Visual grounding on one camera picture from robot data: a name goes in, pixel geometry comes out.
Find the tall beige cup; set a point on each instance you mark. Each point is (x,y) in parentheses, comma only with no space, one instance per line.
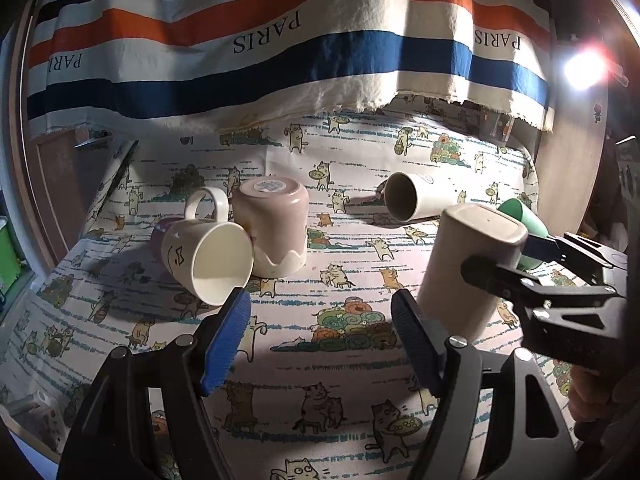
(465,240)

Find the purple cup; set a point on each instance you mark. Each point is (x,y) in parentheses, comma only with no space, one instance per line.
(161,235)

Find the person's right hand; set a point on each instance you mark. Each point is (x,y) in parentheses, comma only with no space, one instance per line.
(587,395)

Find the green cup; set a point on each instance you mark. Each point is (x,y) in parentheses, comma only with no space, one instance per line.
(525,217)

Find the pink cup with wavy rim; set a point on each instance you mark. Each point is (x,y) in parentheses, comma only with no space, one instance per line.
(272,225)

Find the green container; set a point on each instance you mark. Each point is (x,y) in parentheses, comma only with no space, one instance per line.
(7,255)

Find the striped cloth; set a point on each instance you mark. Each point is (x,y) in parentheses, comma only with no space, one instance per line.
(300,35)

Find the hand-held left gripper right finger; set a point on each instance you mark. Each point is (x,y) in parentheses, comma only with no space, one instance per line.
(416,347)

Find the white cup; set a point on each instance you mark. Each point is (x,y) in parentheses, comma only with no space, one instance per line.
(425,197)

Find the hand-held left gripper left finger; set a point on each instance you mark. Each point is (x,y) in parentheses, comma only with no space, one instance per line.
(226,342)

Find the white plastic object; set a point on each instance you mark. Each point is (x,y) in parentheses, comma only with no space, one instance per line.
(37,417)

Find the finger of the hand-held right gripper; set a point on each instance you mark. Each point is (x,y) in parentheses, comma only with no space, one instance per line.
(492,277)
(540,248)

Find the bright lamp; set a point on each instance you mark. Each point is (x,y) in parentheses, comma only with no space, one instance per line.
(582,67)

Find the cat printed tablecloth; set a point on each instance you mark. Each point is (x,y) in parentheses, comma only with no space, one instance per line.
(325,260)

